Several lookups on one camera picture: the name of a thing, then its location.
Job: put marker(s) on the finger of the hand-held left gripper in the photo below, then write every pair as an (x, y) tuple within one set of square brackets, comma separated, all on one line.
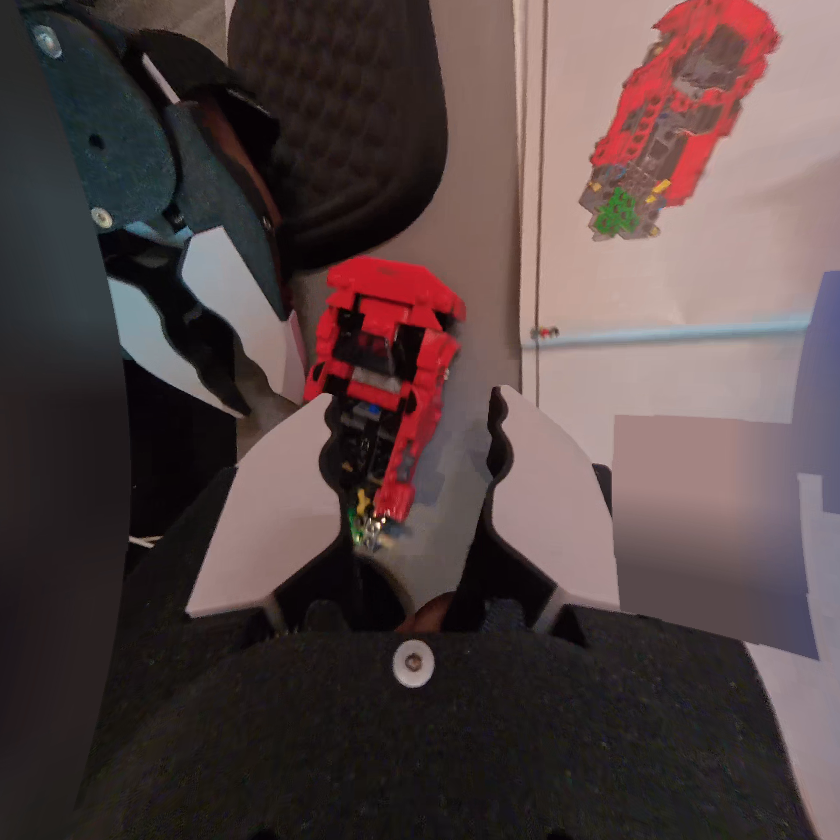
[(141, 321), (229, 282)]

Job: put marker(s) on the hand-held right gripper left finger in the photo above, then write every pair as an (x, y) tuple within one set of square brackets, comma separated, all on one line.
[(262, 518)]

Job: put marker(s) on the red lego car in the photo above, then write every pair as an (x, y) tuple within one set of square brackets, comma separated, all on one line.
[(387, 315)]

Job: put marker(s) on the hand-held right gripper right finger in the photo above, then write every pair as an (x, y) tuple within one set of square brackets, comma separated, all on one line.
[(558, 505)]

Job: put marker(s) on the lego instruction booklet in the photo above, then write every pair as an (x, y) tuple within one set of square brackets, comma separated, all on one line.
[(722, 275)]

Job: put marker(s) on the dark cloth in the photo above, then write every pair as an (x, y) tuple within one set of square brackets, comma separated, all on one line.
[(177, 459)]

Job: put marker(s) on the person's left hand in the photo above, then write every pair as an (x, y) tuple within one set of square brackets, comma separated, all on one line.
[(229, 154)]

